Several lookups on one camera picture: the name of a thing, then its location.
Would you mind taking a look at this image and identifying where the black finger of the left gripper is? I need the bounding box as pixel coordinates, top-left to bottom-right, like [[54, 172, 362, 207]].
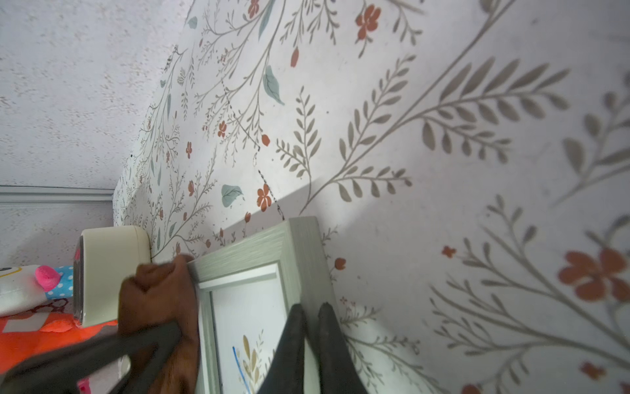
[[1, 321, 181, 393]]

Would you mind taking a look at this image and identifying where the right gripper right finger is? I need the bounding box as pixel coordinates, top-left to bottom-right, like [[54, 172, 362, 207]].
[[317, 303, 368, 394]]

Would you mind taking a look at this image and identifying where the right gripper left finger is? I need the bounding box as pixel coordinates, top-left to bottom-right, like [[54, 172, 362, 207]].
[[259, 304, 307, 394]]

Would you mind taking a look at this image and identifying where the brown cloth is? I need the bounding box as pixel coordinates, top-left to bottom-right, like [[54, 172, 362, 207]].
[[118, 254, 200, 393]]

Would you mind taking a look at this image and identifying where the cream box with green lid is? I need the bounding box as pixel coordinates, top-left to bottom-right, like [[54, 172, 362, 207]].
[[72, 226, 151, 328]]

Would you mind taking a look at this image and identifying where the red plush toy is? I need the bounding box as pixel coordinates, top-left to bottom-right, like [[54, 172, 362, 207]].
[[1, 305, 117, 374]]

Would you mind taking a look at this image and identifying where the white pink plush top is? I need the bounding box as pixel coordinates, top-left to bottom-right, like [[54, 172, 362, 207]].
[[1, 264, 74, 317]]

